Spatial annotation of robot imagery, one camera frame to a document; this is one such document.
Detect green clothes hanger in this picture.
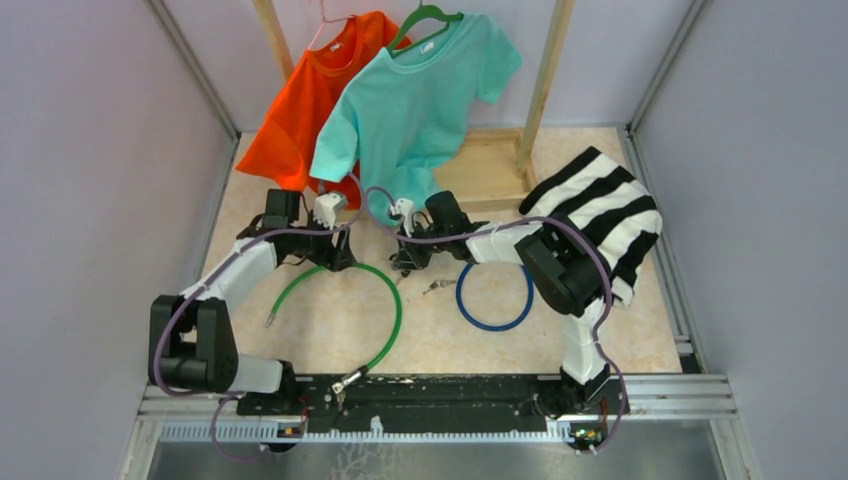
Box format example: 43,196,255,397
386,3,465,53

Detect black white striped cloth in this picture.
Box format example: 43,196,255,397
518,146,663,309

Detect blue cable lock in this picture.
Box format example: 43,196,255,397
455,263,535,332

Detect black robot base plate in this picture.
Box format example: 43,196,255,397
236,374,630,433

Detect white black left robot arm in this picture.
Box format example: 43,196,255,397
148,189,355,414

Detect orange t-shirt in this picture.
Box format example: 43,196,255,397
236,11,399,210

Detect silver cable lock keys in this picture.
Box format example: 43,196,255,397
422,279,458,295

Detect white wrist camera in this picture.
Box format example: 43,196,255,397
388,198,415,237
312,191,348,230

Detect white slotted cable duct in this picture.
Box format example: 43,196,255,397
159,415,600,443

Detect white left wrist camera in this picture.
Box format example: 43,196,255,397
312,191,348,230

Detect green cable lock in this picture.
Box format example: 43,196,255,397
265,263,403,396

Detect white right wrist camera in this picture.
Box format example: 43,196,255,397
388,198,415,237

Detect teal t-shirt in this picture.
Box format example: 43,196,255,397
309,13,523,208

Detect wooden clothes rack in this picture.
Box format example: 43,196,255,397
255,1,574,211

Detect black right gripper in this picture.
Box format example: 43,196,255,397
392,219,450,271

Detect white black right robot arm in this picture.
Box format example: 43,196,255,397
388,191,612,412

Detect pink clothes hanger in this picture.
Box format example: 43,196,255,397
306,0,353,51

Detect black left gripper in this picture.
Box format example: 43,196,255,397
288,209,356,271

